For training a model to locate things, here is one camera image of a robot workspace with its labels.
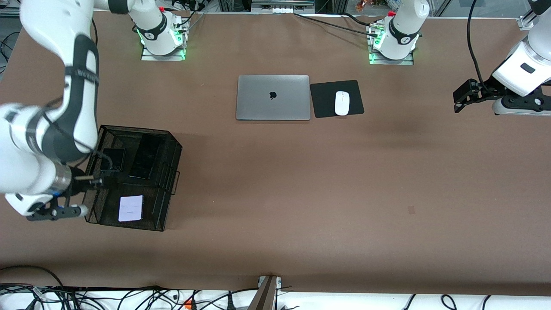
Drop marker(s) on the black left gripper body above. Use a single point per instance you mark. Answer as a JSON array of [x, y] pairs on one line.
[[489, 86]]

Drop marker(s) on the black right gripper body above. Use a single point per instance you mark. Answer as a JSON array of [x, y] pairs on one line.
[[78, 181]]

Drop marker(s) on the dark flip phone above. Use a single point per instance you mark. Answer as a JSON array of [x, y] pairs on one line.
[[114, 160]]

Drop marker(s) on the white Huawei phone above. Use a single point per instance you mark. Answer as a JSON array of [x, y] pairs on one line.
[[130, 208]]

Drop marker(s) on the black slab phone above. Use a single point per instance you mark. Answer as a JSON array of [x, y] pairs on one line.
[[146, 157]]

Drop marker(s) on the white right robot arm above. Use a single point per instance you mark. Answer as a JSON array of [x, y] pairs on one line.
[[47, 26]]

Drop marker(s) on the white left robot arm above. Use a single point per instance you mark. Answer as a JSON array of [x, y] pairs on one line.
[[400, 26]]

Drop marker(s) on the black mesh desk organizer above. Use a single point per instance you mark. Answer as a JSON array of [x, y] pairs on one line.
[[159, 202]]

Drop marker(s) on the white computer mouse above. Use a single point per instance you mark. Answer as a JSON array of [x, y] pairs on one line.
[[342, 103]]

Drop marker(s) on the black mouse pad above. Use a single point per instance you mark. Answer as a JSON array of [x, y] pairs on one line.
[[325, 101]]

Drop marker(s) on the silver laptop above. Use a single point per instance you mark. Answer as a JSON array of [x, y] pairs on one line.
[[273, 97]]

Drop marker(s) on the white power strip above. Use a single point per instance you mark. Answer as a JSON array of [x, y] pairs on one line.
[[286, 8]]

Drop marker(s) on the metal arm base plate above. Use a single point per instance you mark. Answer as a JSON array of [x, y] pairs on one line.
[[404, 62], [148, 57]]

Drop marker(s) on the aluminium frame bracket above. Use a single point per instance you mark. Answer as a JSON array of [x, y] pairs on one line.
[[525, 22]]

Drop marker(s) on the grey metal camera post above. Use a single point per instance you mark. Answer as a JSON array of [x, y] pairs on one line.
[[264, 297]]

